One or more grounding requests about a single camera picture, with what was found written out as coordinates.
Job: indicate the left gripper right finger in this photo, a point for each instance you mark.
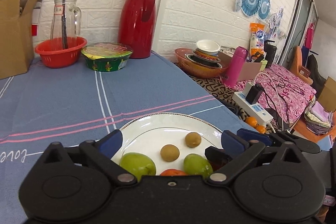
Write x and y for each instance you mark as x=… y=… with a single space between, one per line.
x=236 y=156

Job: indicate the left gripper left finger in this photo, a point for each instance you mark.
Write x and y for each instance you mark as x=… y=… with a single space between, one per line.
x=98 y=155

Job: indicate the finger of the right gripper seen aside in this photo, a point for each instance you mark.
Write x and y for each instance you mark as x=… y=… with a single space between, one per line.
x=276 y=140

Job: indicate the green pear-shaped apple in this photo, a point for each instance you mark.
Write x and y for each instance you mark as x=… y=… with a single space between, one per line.
x=195 y=164

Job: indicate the small brown-yellow fruit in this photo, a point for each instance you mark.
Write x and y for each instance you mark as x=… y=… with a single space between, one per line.
x=169 y=153
x=193 y=139

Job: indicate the orange tangerine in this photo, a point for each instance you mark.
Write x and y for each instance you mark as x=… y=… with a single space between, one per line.
x=173 y=172

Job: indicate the small orange beside table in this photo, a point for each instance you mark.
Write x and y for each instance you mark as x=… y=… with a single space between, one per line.
x=252 y=121
x=261 y=129

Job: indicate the white power strip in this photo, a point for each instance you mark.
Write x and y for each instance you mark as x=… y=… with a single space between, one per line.
x=254 y=110

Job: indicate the pink floral bedcover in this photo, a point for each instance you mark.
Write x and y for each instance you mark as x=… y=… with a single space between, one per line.
x=285 y=92

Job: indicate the black charger plug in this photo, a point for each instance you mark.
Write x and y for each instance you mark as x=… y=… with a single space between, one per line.
x=254 y=94

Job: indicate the blue striped tablecloth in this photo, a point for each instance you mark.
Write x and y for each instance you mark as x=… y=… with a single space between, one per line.
x=74 y=104

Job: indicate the white ceramic plate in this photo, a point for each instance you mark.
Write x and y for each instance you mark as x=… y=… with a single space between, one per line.
x=148 y=134

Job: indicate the orange patterned bowl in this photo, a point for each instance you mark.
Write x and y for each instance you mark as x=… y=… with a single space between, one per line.
x=188 y=63

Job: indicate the green instant noodle bowl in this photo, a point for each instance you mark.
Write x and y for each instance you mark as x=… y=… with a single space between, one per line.
x=106 y=57

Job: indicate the pink thermos bottle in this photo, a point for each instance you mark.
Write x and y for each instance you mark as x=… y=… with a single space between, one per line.
x=232 y=74

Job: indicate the red plastic basket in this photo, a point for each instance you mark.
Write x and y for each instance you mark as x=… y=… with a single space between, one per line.
x=53 y=56

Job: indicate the orange snack bag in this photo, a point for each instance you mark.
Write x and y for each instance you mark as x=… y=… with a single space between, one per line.
x=256 y=43

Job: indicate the black stirrer in pitcher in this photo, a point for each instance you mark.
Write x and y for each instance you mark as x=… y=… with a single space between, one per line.
x=64 y=27

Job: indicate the red thermos jug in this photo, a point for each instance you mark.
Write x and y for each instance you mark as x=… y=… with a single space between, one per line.
x=136 y=28

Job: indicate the glass pitcher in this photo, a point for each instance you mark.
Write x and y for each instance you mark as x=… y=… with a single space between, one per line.
x=66 y=20

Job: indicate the cardboard box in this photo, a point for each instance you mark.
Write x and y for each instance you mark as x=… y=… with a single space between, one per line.
x=16 y=47

